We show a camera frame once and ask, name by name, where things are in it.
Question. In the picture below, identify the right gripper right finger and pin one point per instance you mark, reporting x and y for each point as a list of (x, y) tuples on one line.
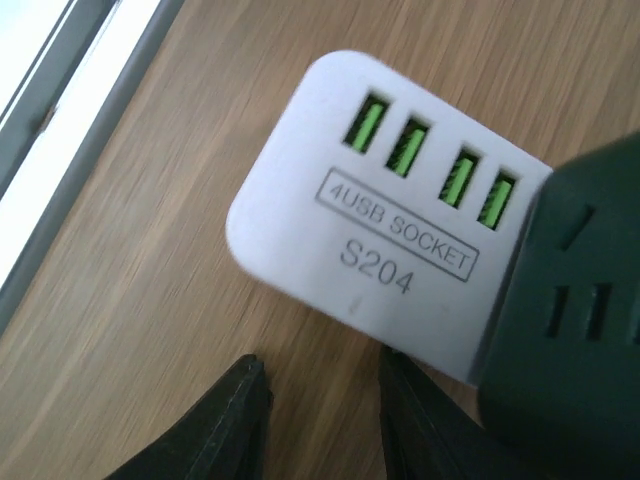
[(425, 434)]

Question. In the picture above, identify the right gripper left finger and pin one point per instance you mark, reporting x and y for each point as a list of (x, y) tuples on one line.
[(222, 436)]

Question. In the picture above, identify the green cube adapter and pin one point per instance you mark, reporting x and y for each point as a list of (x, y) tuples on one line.
[(561, 381)]

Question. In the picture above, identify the white power strip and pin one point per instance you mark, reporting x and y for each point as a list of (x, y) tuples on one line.
[(386, 208)]

